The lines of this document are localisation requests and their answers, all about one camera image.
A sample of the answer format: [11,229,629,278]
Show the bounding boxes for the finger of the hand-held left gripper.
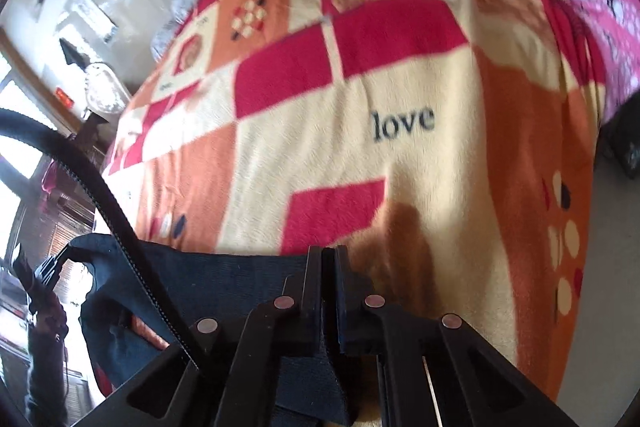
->
[30,246,96,293]

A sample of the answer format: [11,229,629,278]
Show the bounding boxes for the patchwork orange red blanket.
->
[102,0,608,427]

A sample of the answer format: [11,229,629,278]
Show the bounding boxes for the wooden lattice window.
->
[0,67,101,258]

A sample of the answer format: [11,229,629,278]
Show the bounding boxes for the person's left forearm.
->
[24,307,72,423]

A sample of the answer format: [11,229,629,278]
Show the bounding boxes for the pink cloth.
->
[42,159,63,195]

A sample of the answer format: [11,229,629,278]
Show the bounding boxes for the dark wooden cabinet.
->
[47,114,118,258]

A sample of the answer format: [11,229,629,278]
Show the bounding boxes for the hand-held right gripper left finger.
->
[65,246,335,427]

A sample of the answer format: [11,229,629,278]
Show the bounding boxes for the dark hanging jacket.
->
[59,38,87,68]

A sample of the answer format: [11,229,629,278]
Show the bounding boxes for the dark pants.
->
[70,233,353,427]

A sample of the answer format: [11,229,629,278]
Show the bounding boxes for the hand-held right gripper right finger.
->
[335,246,586,427]

